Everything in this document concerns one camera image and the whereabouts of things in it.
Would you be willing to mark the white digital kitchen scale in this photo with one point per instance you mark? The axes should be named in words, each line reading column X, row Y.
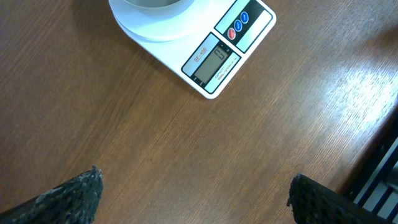
column 204, row 42

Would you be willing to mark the white round bowl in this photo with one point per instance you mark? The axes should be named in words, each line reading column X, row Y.
column 155, row 4

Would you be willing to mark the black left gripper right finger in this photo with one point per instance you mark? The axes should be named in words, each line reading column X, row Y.
column 314, row 203

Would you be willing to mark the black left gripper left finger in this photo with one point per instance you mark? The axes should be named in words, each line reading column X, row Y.
column 74, row 201

